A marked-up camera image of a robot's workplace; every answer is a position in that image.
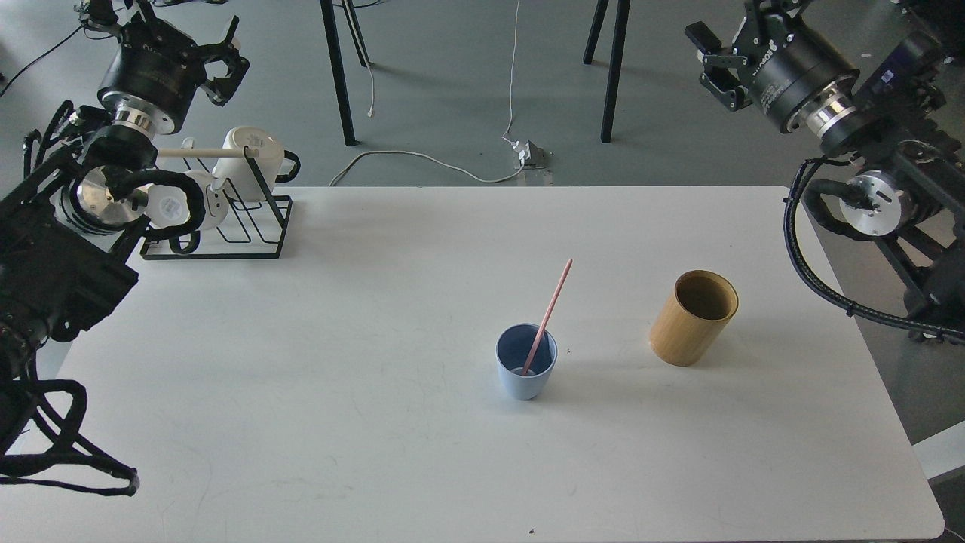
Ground black table leg left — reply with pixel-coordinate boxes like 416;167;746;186
318;1;371;147

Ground black table leg right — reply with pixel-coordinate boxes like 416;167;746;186
582;1;632;144

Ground blue cup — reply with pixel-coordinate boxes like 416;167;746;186
495;324;558;401

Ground floor power socket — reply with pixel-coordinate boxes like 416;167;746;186
511;139;550;170

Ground white mug with black handle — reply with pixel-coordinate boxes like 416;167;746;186
213;127;301;203

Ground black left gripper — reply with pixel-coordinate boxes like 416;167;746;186
75;1;250;135

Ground bamboo cylinder holder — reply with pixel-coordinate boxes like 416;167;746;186
649;269;739;367

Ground pink chopstick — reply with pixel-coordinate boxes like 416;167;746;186
520;259;574;377

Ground black table leg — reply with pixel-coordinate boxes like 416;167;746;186
582;1;632;144
318;1;371;147

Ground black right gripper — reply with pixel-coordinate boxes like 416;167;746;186
685;15;859;133

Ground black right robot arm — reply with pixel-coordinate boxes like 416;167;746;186
685;1;963;344

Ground black wire mug rack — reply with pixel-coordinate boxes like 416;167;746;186
140;146;293;260

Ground white hanging cable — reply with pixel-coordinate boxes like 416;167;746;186
503;0;522;146

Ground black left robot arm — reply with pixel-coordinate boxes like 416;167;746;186
1;1;250;497

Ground white mug lying sideways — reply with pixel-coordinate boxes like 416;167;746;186
143;170;230;232

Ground white floor cable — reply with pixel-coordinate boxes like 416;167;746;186
329;150;525;187

